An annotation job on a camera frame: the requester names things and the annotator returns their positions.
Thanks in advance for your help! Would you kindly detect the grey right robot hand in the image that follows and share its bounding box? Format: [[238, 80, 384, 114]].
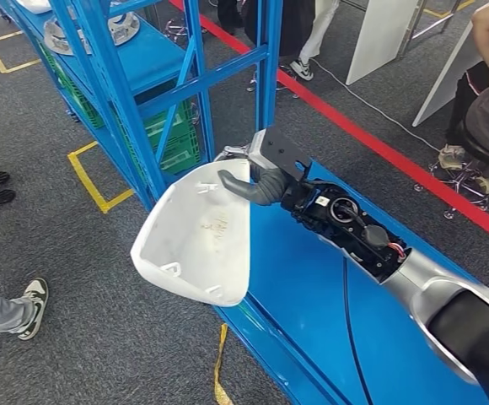
[[214, 145, 291, 208]]

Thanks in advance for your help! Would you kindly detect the white plastic shell part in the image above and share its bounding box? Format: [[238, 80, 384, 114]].
[[15, 0, 53, 16], [131, 159, 251, 307]]

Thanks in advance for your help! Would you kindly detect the blue low shelf platform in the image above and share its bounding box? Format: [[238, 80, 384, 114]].
[[210, 159, 489, 405]]

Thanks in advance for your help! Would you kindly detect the blue tall shelf rack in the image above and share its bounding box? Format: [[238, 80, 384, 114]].
[[0, 0, 283, 213]]

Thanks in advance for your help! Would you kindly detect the grey round part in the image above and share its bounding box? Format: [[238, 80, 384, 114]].
[[106, 9, 141, 47], [43, 16, 92, 57]]

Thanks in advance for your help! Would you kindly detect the white desk panel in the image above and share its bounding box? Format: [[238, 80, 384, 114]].
[[345, 0, 421, 87]]

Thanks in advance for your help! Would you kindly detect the white desk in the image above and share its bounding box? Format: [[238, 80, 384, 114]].
[[411, 0, 489, 128]]

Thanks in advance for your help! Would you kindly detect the black stool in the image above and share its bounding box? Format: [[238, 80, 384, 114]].
[[413, 125, 489, 221]]

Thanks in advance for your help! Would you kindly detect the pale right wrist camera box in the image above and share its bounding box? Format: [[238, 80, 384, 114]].
[[248, 125, 312, 183]]

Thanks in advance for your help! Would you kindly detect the white floor cable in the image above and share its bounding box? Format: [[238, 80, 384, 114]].
[[311, 57, 489, 208]]

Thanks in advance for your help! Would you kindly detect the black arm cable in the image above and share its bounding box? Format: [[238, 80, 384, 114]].
[[342, 256, 375, 405]]

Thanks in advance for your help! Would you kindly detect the yellow strap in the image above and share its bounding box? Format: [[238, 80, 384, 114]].
[[213, 323, 235, 405]]

